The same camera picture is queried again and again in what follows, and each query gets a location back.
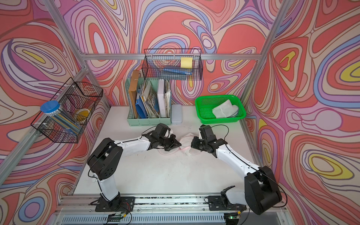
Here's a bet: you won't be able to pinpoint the jar with blue lid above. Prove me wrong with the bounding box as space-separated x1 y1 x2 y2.
40 100 81 136

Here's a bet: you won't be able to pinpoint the yellow sticky note pad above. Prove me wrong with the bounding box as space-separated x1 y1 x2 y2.
181 57 193 69

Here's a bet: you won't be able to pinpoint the green plastic basket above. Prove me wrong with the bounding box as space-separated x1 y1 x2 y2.
195 95 247 124

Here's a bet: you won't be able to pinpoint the blue pen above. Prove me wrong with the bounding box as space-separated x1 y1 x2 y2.
163 67 193 76

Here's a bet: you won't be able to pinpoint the white binder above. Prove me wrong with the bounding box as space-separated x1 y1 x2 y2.
157 80 167 118

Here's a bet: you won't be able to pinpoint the yellow tape roll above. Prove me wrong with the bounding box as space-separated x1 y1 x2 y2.
74 108 90 123

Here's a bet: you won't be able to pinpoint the black wire basket on rail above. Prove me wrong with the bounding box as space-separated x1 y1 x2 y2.
142 48 203 80

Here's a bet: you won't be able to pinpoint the black wire basket left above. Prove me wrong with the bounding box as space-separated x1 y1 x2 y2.
31 78 103 143

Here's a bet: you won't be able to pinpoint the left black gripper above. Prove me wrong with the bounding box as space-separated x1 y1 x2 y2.
157 133 182 151

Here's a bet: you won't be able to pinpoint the mint green file organizer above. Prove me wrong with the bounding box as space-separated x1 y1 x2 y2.
125 78 171 127

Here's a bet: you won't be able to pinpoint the grey flat case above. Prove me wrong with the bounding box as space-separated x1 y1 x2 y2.
171 104 183 125

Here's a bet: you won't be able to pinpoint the blue folder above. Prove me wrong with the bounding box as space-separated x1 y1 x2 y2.
135 93 148 119

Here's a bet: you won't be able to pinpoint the magazines in organizer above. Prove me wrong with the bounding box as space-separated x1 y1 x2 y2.
140 80 159 118

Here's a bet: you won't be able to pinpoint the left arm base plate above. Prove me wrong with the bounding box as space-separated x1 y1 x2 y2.
95 196 136 212

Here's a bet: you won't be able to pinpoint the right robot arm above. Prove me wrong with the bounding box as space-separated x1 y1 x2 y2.
191 125 282 215

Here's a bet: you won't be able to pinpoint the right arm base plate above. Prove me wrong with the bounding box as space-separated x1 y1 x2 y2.
204 196 247 212

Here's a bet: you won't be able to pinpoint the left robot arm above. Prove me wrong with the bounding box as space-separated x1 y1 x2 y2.
87 123 182 204

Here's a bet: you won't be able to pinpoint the brown cardboard folder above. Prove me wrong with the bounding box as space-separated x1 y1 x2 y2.
128 70 141 119

